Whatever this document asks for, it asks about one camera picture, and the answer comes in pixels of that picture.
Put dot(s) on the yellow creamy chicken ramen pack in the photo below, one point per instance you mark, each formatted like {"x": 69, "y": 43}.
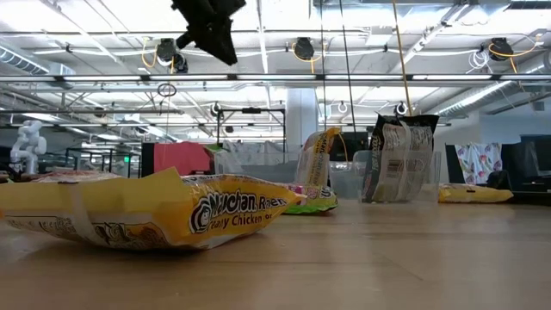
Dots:
{"x": 317, "y": 159}
{"x": 473, "y": 194}
{"x": 150, "y": 211}

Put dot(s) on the black fire noodle ramen pack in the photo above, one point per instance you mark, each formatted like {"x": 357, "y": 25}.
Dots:
{"x": 400, "y": 163}

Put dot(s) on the small round ceiling reel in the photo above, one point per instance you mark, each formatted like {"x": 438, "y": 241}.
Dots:
{"x": 215, "y": 108}
{"x": 342, "y": 107}
{"x": 400, "y": 108}

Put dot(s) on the white pillar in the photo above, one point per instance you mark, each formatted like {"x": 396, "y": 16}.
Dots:
{"x": 301, "y": 116}

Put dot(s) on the red orange partition panel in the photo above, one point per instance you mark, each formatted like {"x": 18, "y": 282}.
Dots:
{"x": 181, "y": 157}

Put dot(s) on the clear plastic bin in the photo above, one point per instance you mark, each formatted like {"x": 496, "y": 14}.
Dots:
{"x": 344, "y": 181}
{"x": 228, "y": 168}

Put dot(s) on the black screen panel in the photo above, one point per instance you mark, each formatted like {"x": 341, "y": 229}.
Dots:
{"x": 357, "y": 144}

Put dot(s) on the white articulated robot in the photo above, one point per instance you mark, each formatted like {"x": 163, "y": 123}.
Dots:
{"x": 30, "y": 144}

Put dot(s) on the floral cloth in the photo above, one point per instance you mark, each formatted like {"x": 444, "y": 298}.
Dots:
{"x": 478, "y": 159}

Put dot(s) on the black cabinet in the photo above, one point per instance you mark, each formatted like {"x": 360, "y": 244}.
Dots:
{"x": 534, "y": 163}

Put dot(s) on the black metal frame rig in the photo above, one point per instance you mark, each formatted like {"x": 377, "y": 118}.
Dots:
{"x": 251, "y": 110}

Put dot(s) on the long ceiling light rail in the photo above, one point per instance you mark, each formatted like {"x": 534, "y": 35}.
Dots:
{"x": 107, "y": 77}

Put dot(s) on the ceiling air duct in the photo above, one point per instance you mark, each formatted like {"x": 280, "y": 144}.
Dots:
{"x": 21, "y": 62}

